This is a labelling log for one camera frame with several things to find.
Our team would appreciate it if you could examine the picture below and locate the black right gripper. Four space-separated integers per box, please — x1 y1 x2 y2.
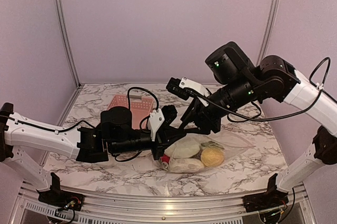
178 75 261 135

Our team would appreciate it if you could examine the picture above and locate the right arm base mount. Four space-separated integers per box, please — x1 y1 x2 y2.
243 173 289 212

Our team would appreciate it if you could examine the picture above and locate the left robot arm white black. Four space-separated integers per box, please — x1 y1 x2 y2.
1 103 187 206

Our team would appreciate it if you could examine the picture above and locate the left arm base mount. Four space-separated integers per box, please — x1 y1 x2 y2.
37 172 85 211

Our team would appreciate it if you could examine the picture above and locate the aluminium front rail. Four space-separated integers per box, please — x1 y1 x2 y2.
7 182 318 223

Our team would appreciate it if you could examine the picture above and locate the yellow toy lemon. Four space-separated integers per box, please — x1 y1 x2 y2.
200 148 225 168

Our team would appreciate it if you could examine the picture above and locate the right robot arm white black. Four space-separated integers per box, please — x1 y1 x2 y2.
178 42 336 207

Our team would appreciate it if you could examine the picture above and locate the white toy vegetable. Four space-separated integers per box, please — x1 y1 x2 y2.
164 140 200 159
168 158 205 173

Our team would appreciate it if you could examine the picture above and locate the red toy apple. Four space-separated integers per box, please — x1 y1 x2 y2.
160 155 170 165

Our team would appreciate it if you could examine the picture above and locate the pink perforated plastic basket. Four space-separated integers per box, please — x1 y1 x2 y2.
107 94 156 129

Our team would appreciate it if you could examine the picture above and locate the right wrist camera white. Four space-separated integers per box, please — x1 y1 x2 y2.
166 77 211 101

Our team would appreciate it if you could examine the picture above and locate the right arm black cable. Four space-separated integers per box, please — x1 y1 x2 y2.
186 56 332 123

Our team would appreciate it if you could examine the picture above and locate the aluminium frame post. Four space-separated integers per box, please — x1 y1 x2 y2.
256 0 280 65
54 0 81 89

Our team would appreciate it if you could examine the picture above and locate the left aluminium frame post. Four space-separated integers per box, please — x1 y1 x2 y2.
54 0 81 89

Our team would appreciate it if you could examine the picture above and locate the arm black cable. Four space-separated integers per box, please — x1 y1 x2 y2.
0 86 160 163
186 56 332 123

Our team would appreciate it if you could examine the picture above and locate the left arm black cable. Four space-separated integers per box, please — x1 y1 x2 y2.
0 86 160 163

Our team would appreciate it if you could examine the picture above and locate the clear pink zip top bag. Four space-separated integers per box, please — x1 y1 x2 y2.
157 133 254 173

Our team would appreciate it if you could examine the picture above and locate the right aluminium frame post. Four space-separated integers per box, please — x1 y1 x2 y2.
256 0 280 65

